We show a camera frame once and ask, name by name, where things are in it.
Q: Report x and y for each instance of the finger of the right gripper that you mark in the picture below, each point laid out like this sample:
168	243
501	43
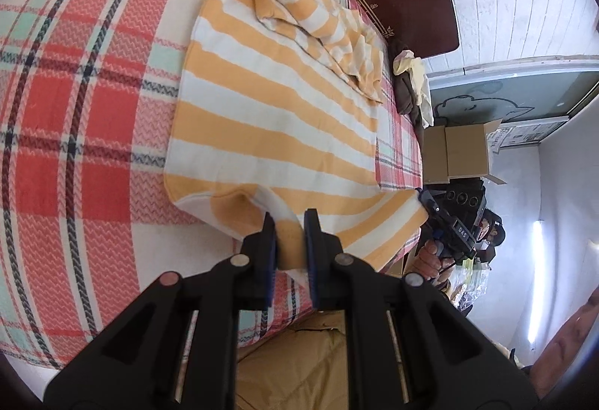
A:
428	202

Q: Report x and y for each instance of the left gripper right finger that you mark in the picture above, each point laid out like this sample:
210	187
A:
407	347

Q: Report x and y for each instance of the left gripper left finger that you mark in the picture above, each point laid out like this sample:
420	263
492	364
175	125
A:
175	346

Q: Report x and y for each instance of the orange white striped shirt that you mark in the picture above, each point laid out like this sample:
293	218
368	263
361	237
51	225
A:
279	111

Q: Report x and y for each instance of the right forearm tan sleeve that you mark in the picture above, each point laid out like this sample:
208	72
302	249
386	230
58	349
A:
302	367

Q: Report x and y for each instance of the person right hand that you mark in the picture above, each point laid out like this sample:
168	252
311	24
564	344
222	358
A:
428	264

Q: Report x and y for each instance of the lower cardboard box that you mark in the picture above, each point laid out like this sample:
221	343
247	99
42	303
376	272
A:
434	156

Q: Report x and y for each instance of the cardboard box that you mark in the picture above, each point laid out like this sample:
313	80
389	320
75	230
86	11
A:
434	156
468	152

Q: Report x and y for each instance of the upper cardboard box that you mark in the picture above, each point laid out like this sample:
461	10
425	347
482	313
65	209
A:
468	152

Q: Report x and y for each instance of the fluorescent ceiling light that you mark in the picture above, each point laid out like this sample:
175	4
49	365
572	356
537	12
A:
540	278

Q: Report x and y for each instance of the dark brown garment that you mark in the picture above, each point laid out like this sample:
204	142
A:
401	95

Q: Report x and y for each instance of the pale yellow cloth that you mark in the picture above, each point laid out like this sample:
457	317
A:
412	70

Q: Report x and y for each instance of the red plaid bed sheet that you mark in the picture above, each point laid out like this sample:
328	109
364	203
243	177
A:
88	89

